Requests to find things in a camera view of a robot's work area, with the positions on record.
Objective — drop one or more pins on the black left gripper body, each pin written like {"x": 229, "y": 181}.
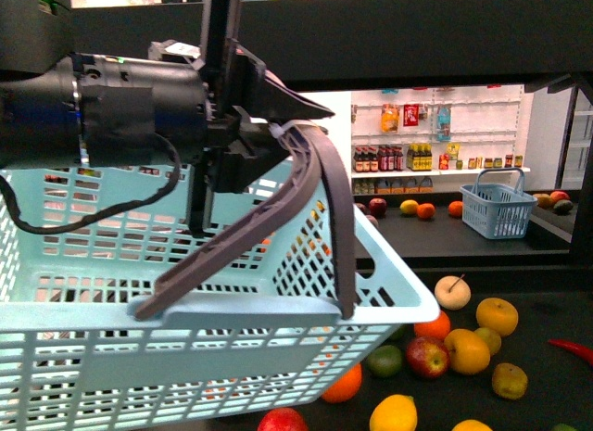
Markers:
{"x": 238, "y": 87}

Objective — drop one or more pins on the light teal shopping basket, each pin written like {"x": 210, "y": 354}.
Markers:
{"x": 275, "y": 327}

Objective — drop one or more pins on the yellow lemon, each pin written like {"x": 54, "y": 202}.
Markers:
{"x": 394, "y": 413}

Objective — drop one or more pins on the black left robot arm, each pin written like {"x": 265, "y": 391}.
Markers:
{"x": 64, "y": 109}

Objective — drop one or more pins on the white sauce shelf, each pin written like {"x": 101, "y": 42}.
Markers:
{"x": 423, "y": 140}

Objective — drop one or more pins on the white zip tie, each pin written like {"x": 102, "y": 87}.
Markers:
{"x": 277, "y": 130}

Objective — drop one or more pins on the green lime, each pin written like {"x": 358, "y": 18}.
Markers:
{"x": 385, "y": 361}

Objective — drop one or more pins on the white pear with stem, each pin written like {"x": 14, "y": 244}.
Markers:
{"x": 452, "y": 292}

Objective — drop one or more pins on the small blue basket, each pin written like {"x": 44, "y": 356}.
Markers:
{"x": 497, "y": 211}

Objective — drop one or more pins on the large orange fruit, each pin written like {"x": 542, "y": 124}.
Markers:
{"x": 346, "y": 387}

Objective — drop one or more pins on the orange near front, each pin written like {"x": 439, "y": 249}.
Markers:
{"x": 438, "y": 328}

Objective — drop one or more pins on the red apple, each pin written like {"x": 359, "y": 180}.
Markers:
{"x": 427, "y": 357}

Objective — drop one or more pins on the orange yellow apple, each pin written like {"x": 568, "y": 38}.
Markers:
{"x": 468, "y": 352}

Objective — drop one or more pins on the green kiwi upper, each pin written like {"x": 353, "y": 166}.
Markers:
{"x": 491, "y": 337}

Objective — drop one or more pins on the brown kiwi fruit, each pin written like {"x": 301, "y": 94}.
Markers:
{"x": 509, "y": 381}

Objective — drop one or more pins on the red chili pepper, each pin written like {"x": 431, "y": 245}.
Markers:
{"x": 581, "y": 351}

